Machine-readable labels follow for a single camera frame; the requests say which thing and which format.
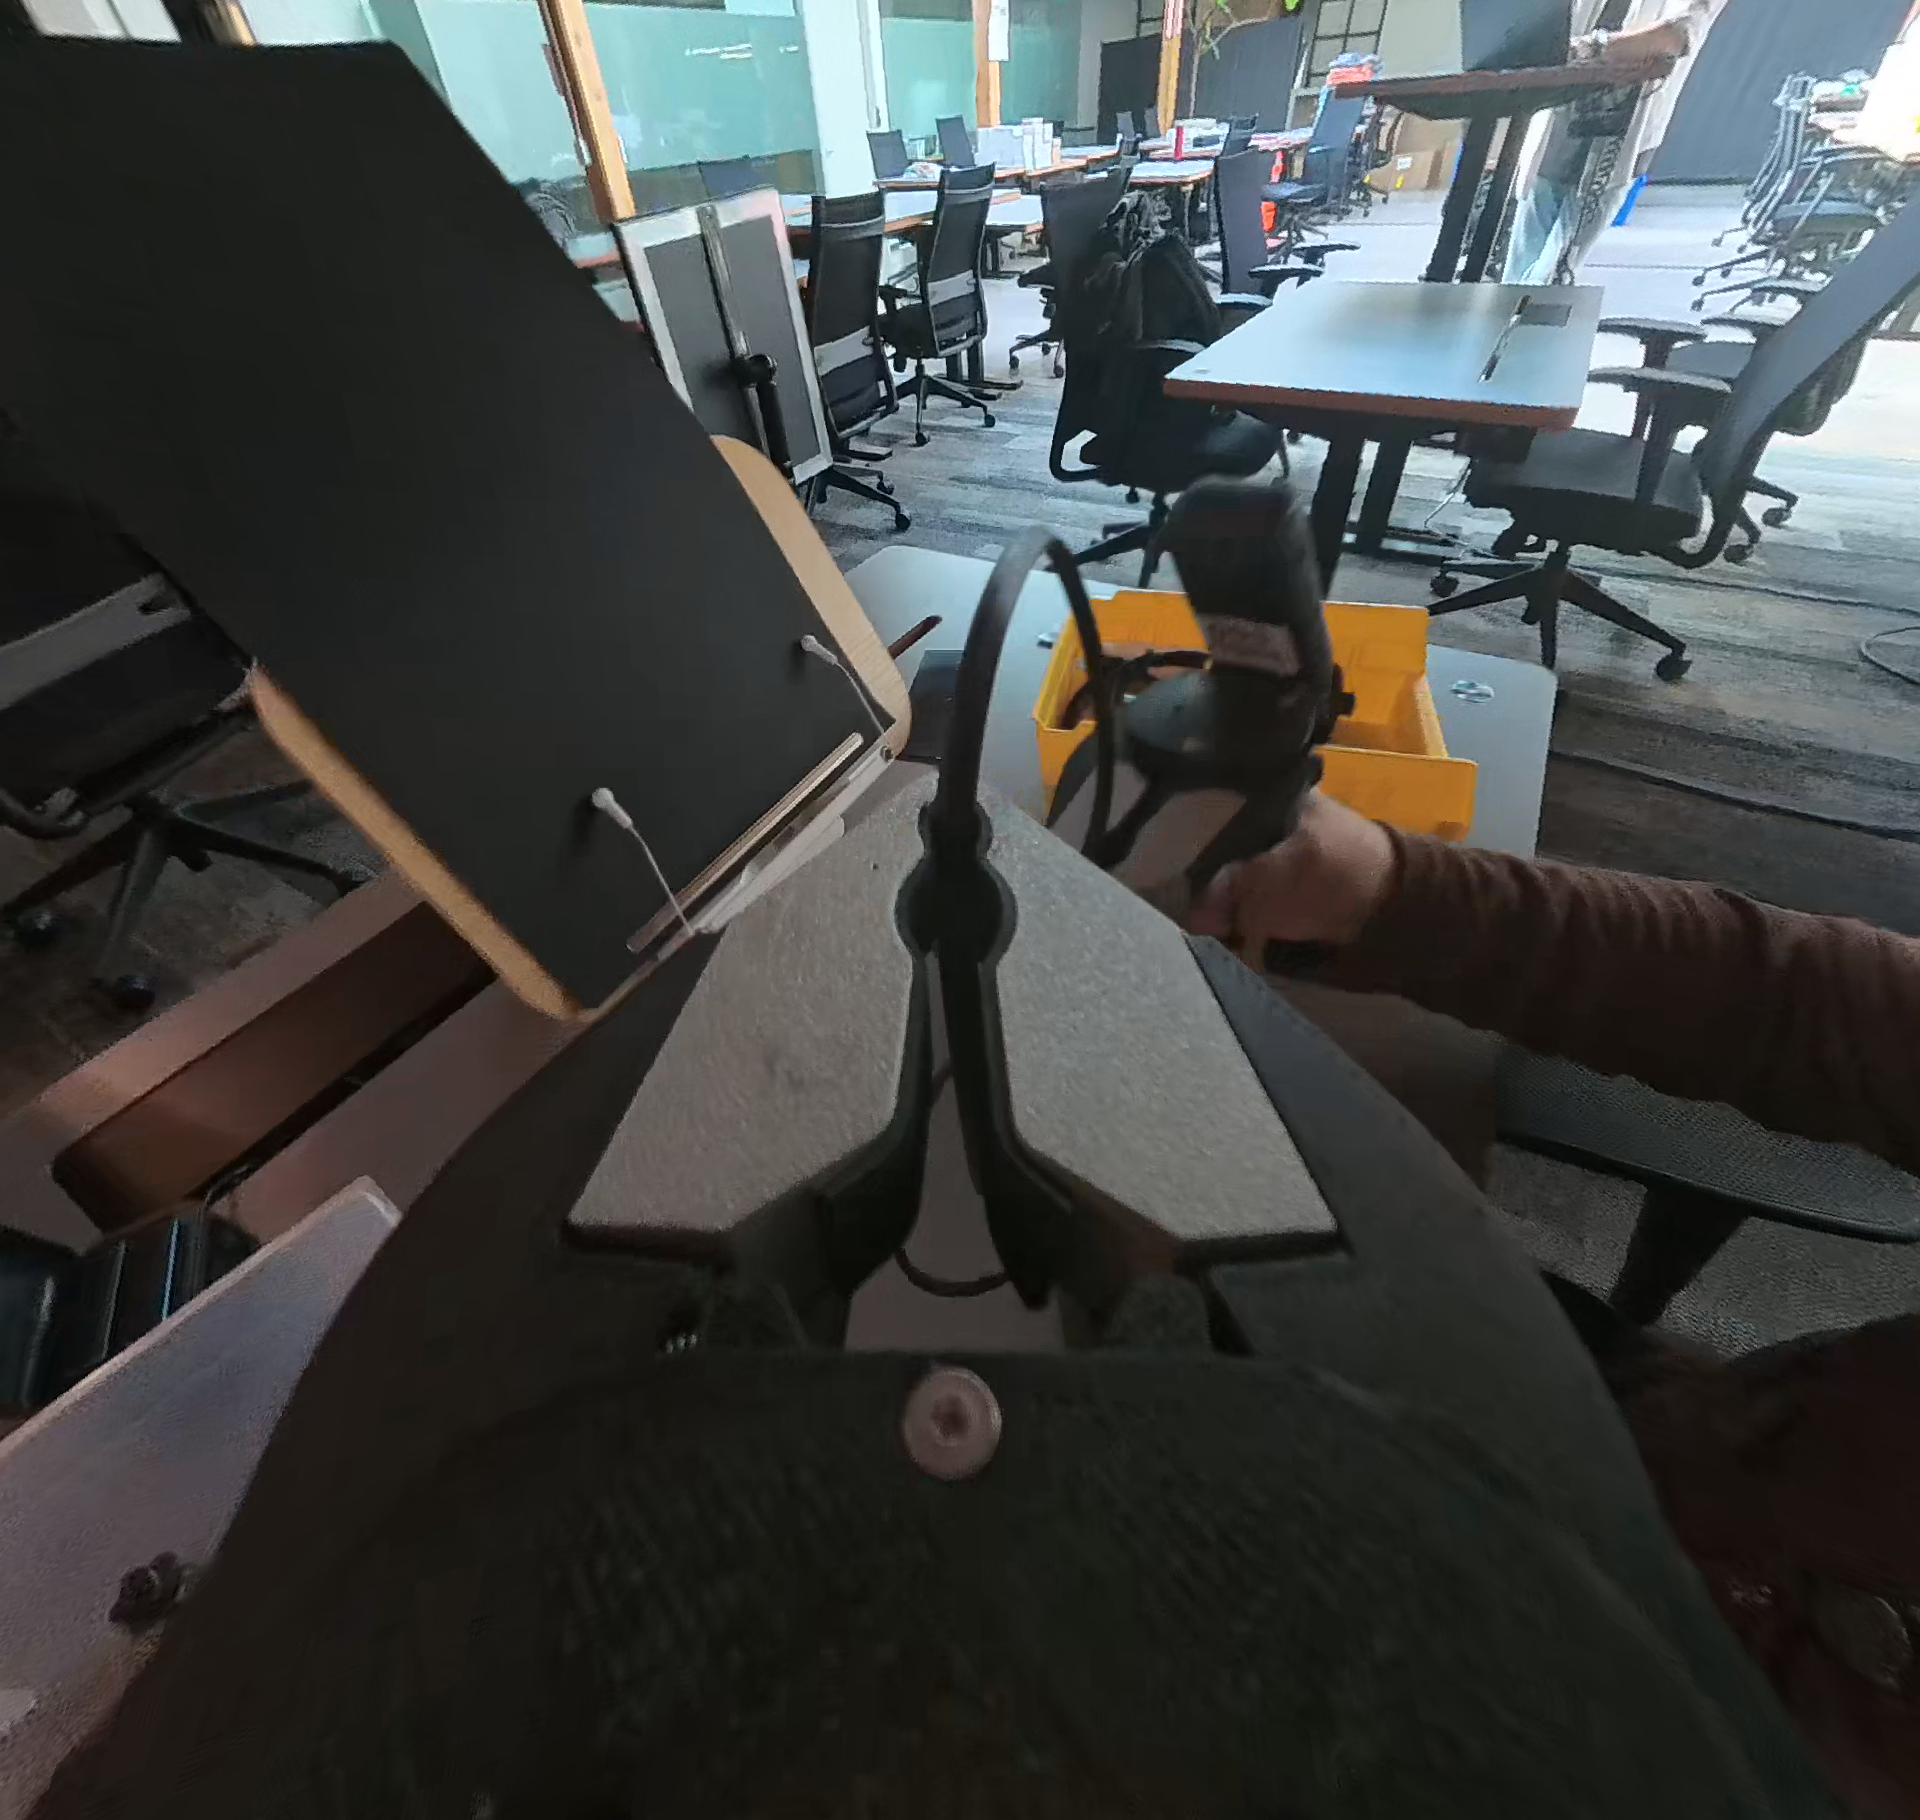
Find brown standing desk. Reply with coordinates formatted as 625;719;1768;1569
1331;54;1685;288

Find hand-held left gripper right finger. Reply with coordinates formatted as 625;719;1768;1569
966;808;1339;1307

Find yellow plastic bin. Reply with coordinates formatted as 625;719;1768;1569
1031;597;1479;846

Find black cable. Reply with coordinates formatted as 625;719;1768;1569
893;526;1128;1299

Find person's right forearm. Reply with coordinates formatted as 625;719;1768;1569
1341;827;1920;1177

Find white-tipped wire clip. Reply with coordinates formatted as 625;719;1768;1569
590;785;702;947
797;631;897;745

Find black mesh office chair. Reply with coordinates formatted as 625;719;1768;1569
883;159;1001;430
1048;170;1295;550
1429;219;1920;685
803;188;920;535

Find black chair armrest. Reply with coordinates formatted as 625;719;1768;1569
1496;1044;1920;1329

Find person's right hand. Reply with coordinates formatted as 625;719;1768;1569
1189;788;1400;971

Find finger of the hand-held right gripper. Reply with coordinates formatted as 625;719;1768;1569
1078;773;1249;908

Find black board with wooden edge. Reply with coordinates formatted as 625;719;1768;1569
0;37;914;1024

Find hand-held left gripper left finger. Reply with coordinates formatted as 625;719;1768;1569
569;780;954;1290

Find white framed board stand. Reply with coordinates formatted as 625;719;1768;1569
613;184;837;490

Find black laptop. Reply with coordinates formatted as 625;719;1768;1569
1458;0;1581;76

